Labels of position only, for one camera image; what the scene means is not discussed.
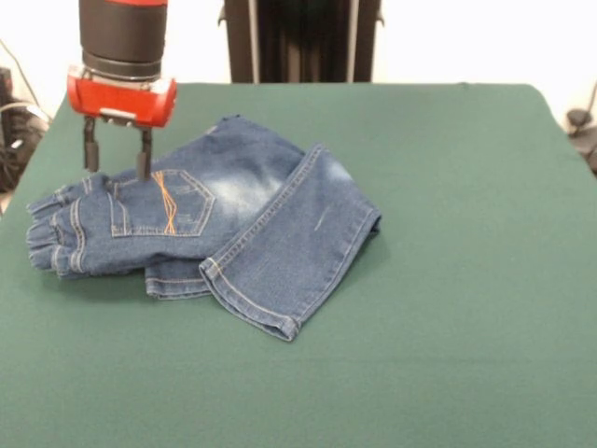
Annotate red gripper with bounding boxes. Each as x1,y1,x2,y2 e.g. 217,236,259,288
65,63,179,181

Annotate blue denim jeans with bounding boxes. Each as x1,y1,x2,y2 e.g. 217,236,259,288
25,114,383,343

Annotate black wheeled stand base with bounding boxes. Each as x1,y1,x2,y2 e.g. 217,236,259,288
566,107,597,176
0,67,51,193

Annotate dark green table cloth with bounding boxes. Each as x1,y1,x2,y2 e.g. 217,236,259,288
0,82,597,448

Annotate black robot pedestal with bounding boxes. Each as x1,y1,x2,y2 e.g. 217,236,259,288
217,0,387,85

